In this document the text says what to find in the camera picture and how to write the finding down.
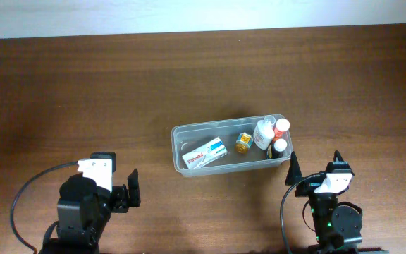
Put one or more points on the white pump bottle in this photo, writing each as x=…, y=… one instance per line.
x=264, y=133

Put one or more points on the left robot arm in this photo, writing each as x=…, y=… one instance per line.
x=84, y=209

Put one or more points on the orange tube white cap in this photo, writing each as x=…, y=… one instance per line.
x=281, y=126

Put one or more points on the black tube white cap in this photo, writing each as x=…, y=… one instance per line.
x=276, y=149

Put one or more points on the clear plastic container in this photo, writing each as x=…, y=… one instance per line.
x=186, y=138

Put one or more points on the small gold lid jar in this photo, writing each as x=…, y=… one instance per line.
x=243, y=143

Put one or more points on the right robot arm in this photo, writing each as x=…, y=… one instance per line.
x=337, y=225

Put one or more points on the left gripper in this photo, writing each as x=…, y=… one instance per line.
x=122, y=202

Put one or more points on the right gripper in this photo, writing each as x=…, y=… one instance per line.
x=308, y=185

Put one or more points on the white Panadol medicine box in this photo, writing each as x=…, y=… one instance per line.
x=205, y=154

